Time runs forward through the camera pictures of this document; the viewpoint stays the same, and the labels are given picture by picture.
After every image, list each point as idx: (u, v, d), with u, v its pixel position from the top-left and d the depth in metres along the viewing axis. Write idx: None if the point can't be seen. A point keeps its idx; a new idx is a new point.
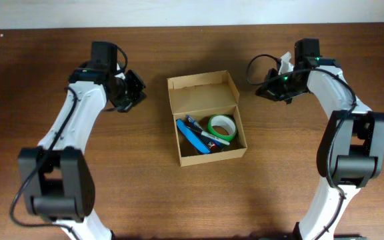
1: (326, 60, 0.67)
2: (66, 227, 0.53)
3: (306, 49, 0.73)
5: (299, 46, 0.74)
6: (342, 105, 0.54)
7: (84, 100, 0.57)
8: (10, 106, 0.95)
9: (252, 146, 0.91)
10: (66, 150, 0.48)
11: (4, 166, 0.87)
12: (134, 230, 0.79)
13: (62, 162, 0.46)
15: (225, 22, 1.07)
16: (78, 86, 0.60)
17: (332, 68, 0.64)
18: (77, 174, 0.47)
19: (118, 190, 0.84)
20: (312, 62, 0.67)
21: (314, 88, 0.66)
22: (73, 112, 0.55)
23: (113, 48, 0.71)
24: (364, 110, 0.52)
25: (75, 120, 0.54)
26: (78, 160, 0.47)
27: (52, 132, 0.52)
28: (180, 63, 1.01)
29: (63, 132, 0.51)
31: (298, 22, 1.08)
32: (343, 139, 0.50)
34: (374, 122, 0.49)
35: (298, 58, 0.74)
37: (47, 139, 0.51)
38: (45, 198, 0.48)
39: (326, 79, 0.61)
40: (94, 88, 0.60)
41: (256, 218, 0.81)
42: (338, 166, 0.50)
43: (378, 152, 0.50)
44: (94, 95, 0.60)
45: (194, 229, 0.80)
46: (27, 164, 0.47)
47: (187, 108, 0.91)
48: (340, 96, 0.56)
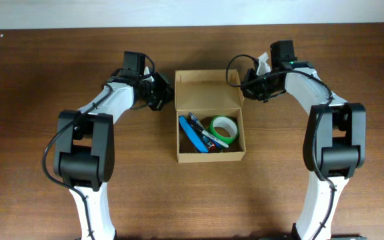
1: (302, 64, 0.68)
2: (80, 196, 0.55)
3: (282, 51, 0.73)
5: (274, 48, 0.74)
6: (320, 100, 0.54)
7: (117, 92, 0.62)
8: (10, 106, 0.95)
9: (252, 146, 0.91)
10: (101, 115, 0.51)
11: (4, 167, 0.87)
12: (134, 229, 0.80)
13: (95, 122, 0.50)
15: (226, 22, 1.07)
16: (114, 84, 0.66)
17: (306, 70, 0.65)
18: (105, 137, 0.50)
19: (118, 190, 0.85)
20: (286, 66, 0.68)
21: (291, 90, 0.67)
22: (109, 96, 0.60)
23: (142, 56, 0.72)
24: (340, 103, 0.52)
25: (110, 102, 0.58)
26: (110, 124, 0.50)
27: (89, 104, 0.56)
28: (180, 64, 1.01)
29: (99, 106, 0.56)
31: (298, 22, 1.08)
32: (325, 132, 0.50)
34: (352, 112, 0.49)
35: (274, 60, 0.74)
37: (85, 106, 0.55)
38: (72, 158, 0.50)
39: (301, 79, 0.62)
40: (126, 87, 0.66)
41: (256, 217, 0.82)
42: (324, 159, 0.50)
43: (360, 140, 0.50)
44: (126, 92, 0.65)
45: (195, 228, 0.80)
46: (60, 122, 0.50)
47: (190, 107, 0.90)
48: (316, 92, 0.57)
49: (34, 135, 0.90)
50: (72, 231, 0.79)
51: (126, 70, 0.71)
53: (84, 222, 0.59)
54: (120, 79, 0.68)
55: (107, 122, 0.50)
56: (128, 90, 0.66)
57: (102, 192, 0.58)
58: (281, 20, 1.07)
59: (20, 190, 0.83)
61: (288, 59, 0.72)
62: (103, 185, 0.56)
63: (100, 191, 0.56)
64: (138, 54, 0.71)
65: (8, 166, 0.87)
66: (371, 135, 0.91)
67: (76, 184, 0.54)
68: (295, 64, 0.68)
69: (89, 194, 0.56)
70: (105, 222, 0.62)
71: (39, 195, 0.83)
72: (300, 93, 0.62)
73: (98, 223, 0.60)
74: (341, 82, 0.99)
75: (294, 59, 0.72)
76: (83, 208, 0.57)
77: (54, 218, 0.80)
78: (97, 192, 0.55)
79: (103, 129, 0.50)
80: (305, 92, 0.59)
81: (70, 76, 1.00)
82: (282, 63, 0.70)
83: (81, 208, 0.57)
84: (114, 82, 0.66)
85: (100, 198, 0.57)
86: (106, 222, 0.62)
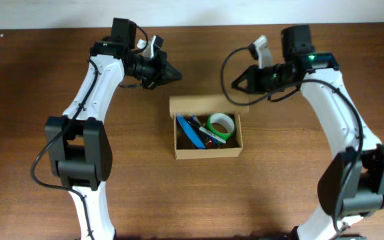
1: (318, 57, 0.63)
2: (79, 196, 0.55)
3: (297, 39, 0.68)
5: (288, 34, 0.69)
6: (348, 139, 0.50)
7: (104, 73, 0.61)
8: (9, 106, 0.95)
9: (252, 146, 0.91)
10: (90, 120, 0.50)
11: (3, 167, 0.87)
12: (134, 229, 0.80)
13: (85, 132, 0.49)
15: (226, 22, 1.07)
16: (99, 60, 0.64)
17: (337, 78, 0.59)
18: (98, 144, 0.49)
19: (118, 190, 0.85)
20: (305, 62, 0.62)
21: (308, 95, 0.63)
22: (95, 84, 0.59)
23: (132, 25, 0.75)
24: (374, 144, 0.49)
25: (97, 92, 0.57)
26: (100, 129, 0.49)
27: (74, 103, 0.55)
28: (180, 63, 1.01)
29: (85, 105, 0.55)
31: (298, 22, 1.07)
32: (352, 182, 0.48)
34: None
35: (287, 49, 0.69)
37: (69, 110, 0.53)
38: (68, 162, 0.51)
39: (327, 95, 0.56)
40: (114, 61, 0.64)
41: (256, 217, 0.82)
42: (344, 203, 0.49)
43: None
44: (114, 70, 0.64)
45: (195, 229, 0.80)
46: (52, 129, 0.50)
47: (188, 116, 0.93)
48: (345, 124, 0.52)
49: (34, 134, 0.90)
50: (72, 230, 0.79)
51: (116, 37, 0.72)
53: (84, 222, 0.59)
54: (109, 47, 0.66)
55: (96, 130, 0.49)
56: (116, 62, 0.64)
57: (101, 192, 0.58)
58: (280, 20, 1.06)
59: (19, 190, 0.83)
61: (304, 48, 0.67)
62: (102, 184, 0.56)
63: (98, 190, 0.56)
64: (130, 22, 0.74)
65: (8, 166, 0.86)
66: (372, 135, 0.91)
67: (75, 184, 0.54)
68: (318, 60, 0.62)
69: (88, 194, 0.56)
70: (104, 221, 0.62)
71: (39, 195, 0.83)
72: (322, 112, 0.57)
73: (97, 223, 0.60)
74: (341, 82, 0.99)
75: (311, 48, 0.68)
76: (82, 208, 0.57)
77: (52, 219, 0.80)
78: (96, 192, 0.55)
79: (96, 140, 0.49)
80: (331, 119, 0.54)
81: (70, 76, 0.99)
82: (300, 59, 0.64)
83: (81, 208, 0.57)
84: (100, 55, 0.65)
85: (98, 198, 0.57)
86: (105, 224, 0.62)
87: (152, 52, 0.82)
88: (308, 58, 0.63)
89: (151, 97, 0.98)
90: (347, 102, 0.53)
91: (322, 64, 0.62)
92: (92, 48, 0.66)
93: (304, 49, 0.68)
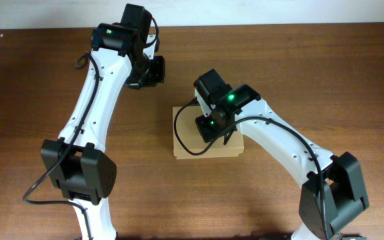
1: (238, 94, 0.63)
2: (80, 208, 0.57)
3: (210, 84, 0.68)
5: (202, 85, 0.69)
6: (305, 166, 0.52)
7: (105, 79, 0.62)
8: (10, 106, 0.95)
9: (252, 146, 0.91)
10: (88, 149, 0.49)
11: (3, 167, 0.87)
12: (134, 230, 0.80)
13: (84, 160, 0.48)
15: (226, 22, 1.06)
16: (100, 60, 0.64)
17: (263, 107, 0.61)
18: (97, 171, 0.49)
19: (118, 190, 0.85)
20: (228, 106, 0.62)
21: (249, 134, 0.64)
22: (94, 96, 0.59)
23: (145, 14, 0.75)
24: (329, 158, 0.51)
25: (96, 108, 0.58)
26: (98, 159, 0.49)
27: (71, 124, 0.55)
28: (180, 63, 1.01)
29: (83, 126, 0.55)
31: (298, 22, 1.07)
32: (328, 204, 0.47)
34: (346, 169, 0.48)
35: (205, 97, 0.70)
37: (67, 132, 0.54)
38: (68, 180, 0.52)
39: (265, 130, 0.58)
40: (118, 62, 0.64)
41: (256, 217, 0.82)
42: (332, 225, 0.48)
43: (360, 192, 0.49)
44: (116, 73, 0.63)
45: (195, 229, 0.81)
46: (51, 152, 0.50)
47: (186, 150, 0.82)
48: (293, 151, 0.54)
49: (34, 134, 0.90)
50: (73, 230, 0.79)
51: (126, 24, 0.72)
53: (84, 230, 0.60)
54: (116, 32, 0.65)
55: (94, 160, 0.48)
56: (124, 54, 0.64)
57: (104, 205, 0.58)
58: (281, 20, 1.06)
59: (20, 190, 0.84)
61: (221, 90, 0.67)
62: (103, 200, 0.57)
63: (99, 205, 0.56)
64: (143, 8, 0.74)
65: (8, 166, 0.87)
66: (372, 135, 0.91)
67: (76, 197, 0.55)
68: (240, 98, 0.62)
69: (88, 207, 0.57)
70: (106, 232, 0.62)
71: (39, 195, 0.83)
72: (271, 147, 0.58)
73: (98, 232, 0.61)
74: (341, 82, 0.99)
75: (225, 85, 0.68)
76: (83, 220, 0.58)
77: (53, 219, 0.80)
78: (96, 206, 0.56)
79: (94, 167, 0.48)
80: (280, 151, 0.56)
81: (70, 76, 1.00)
82: (223, 104, 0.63)
83: (82, 218, 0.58)
84: (102, 49, 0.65)
85: (99, 211, 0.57)
86: (107, 234, 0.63)
87: (152, 52, 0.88)
88: (228, 100, 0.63)
89: (151, 96, 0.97)
90: (285, 128, 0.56)
91: (245, 99, 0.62)
92: (94, 39, 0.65)
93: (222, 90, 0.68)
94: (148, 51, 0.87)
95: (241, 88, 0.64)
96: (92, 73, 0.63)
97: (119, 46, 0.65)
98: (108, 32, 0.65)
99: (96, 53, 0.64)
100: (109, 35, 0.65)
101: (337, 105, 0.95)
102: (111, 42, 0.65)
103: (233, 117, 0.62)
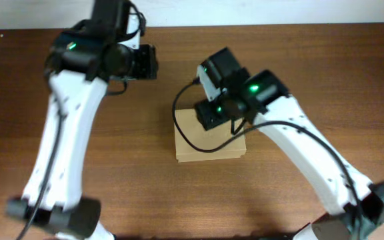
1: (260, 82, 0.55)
2: None
3: (221, 64, 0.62)
5: (212, 66, 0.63)
6: (340, 193, 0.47)
7: (71, 114, 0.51)
8: (8, 107, 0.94)
9: (252, 146, 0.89)
10: (58, 210, 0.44)
11: (4, 168, 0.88)
12: (134, 229, 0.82)
13: (53, 222, 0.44)
15: (226, 22, 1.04)
16: (64, 88, 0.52)
17: (293, 108, 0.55)
18: (72, 230, 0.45)
19: (118, 190, 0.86)
20: (250, 98, 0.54)
21: (267, 133, 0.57)
22: (59, 140, 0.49)
23: (118, 2, 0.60)
24: (366, 188, 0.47)
25: (61, 155, 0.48)
26: (70, 218, 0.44)
27: (36, 178, 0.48)
28: (180, 64, 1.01)
29: (49, 182, 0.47)
31: (300, 22, 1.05)
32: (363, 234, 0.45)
34: None
35: (218, 80, 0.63)
37: (34, 191, 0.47)
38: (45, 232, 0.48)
39: (296, 145, 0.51)
40: (85, 89, 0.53)
41: (256, 217, 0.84)
42: None
43: None
44: (83, 106, 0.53)
45: (195, 229, 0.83)
46: (18, 215, 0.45)
47: (189, 154, 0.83)
48: (326, 174, 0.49)
49: (34, 136, 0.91)
50: None
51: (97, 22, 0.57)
53: None
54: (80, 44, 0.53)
55: (64, 219, 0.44)
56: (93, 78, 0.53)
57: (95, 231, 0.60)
58: (282, 20, 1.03)
59: None
61: (236, 74, 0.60)
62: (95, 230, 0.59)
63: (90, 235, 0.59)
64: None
65: (10, 167, 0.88)
66: (370, 137, 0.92)
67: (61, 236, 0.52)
68: (264, 91, 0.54)
69: None
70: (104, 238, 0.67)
71: None
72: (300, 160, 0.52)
73: None
74: (341, 84, 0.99)
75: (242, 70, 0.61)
76: None
77: None
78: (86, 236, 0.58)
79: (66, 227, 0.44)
80: (312, 170, 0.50)
81: None
82: (242, 94, 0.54)
83: None
84: (64, 73, 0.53)
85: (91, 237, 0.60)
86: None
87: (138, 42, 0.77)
88: (251, 91, 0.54)
89: (151, 96, 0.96)
90: (320, 143, 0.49)
91: (270, 93, 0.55)
92: (52, 60, 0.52)
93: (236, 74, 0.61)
94: (133, 40, 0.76)
95: (266, 76, 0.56)
96: (55, 108, 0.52)
97: (86, 63, 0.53)
98: (70, 46, 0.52)
99: (57, 80, 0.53)
100: (71, 50, 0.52)
101: (337, 107, 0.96)
102: (76, 56, 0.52)
103: (256, 116, 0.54)
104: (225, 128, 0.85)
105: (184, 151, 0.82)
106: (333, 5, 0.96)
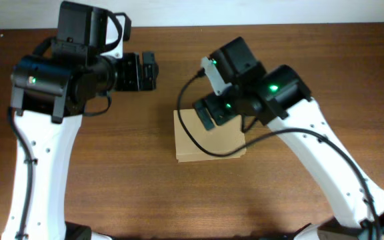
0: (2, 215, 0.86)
1: (278, 82, 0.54)
2: None
3: (235, 58, 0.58)
5: (223, 57, 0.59)
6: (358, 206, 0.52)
7: (40, 160, 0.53)
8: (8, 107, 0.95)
9: (252, 146, 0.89)
10: None
11: (5, 168, 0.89)
12: (134, 229, 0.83)
13: None
15: (226, 22, 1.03)
16: (31, 132, 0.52)
17: (313, 112, 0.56)
18: None
19: (118, 190, 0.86)
20: (270, 100, 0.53)
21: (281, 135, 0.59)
22: (30, 187, 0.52)
23: (94, 21, 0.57)
24: None
25: (35, 201, 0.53)
26: None
27: (12, 222, 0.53)
28: (180, 64, 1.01)
29: (25, 229, 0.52)
31: (300, 22, 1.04)
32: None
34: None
35: (230, 75, 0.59)
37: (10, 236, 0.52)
38: None
39: (315, 155, 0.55)
40: (52, 132, 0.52)
41: (255, 217, 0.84)
42: None
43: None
44: (54, 148, 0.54)
45: (195, 229, 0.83)
46: None
47: (188, 156, 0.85)
48: (344, 187, 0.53)
49: None
50: None
51: (65, 38, 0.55)
53: None
54: (45, 74, 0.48)
55: None
56: (62, 113, 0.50)
57: None
58: (282, 21, 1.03)
59: None
61: (249, 70, 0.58)
62: None
63: None
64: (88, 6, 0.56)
65: (10, 168, 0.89)
66: (370, 137, 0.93)
67: None
68: (283, 90, 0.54)
69: None
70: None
71: None
72: (318, 171, 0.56)
73: None
74: (341, 84, 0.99)
75: (257, 66, 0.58)
76: None
77: None
78: None
79: None
80: (331, 182, 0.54)
81: None
82: (260, 94, 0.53)
83: None
84: (32, 112, 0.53)
85: None
86: None
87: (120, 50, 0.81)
88: (270, 90, 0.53)
89: (151, 96, 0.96)
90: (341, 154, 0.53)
91: (288, 92, 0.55)
92: (16, 98, 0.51)
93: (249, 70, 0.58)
94: (116, 49, 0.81)
95: (288, 77, 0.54)
96: (22, 154, 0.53)
97: (53, 91, 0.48)
98: (32, 80, 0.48)
99: (22, 120, 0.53)
100: (33, 84, 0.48)
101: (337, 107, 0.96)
102: (41, 87, 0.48)
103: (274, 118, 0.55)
104: (226, 128, 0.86)
105: (183, 152, 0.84)
106: (333, 4, 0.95)
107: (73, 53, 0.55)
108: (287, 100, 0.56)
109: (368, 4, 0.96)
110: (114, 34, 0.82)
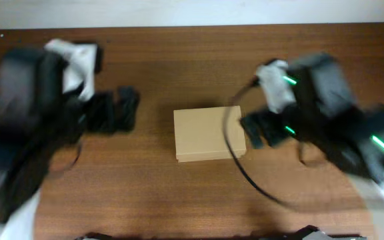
0: None
1: (376, 127, 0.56)
2: None
3: (322, 88, 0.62)
5: (319, 82, 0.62)
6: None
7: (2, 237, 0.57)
8: None
9: (252, 146, 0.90)
10: None
11: None
12: (134, 229, 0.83)
13: None
15: (226, 22, 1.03)
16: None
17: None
18: None
19: (118, 190, 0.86)
20: (362, 146, 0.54)
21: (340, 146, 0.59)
22: None
23: (35, 68, 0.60)
24: None
25: None
26: None
27: None
28: (180, 64, 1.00)
29: None
31: (301, 22, 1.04)
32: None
34: None
35: (315, 101, 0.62)
37: None
38: None
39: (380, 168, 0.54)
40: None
41: (255, 217, 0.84)
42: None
43: None
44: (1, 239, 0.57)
45: (195, 229, 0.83)
46: None
47: (190, 155, 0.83)
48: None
49: None
50: (74, 230, 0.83)
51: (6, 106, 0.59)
53: None
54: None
55: None
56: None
57: None
58: (282, 21, 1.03)
59: None
61: (338, 106, 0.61)
62: None
63: None
64: (37, 56, 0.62)
65: None
66: None
67: None
68: (361, 130, 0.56)
69: None
70: None
71: None
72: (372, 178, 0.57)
73: None
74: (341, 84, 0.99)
75: (336, 96, 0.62)
76: None
77: (59, 219, 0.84)
78: None
79: None
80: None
81: None
82: (356, 141, 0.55)
83: None
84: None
85: None
86: None
87: (88, 91, 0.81)
88: (374, 137, 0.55)
89: (152, 96, 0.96)
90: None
91: (364, 130, 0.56)
92: None
93: (333, 97, 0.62)
94: (85, 90, 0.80)
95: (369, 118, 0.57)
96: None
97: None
98: None
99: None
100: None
101: None
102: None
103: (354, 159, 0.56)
104: (224, 127, 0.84)
105: (184, 152, 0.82)
106: (334, 4, 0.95)
107: (11, 124, 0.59)
108: (364, 130, 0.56)
109: (368, 4, 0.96)
110: (74, 76, 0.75)
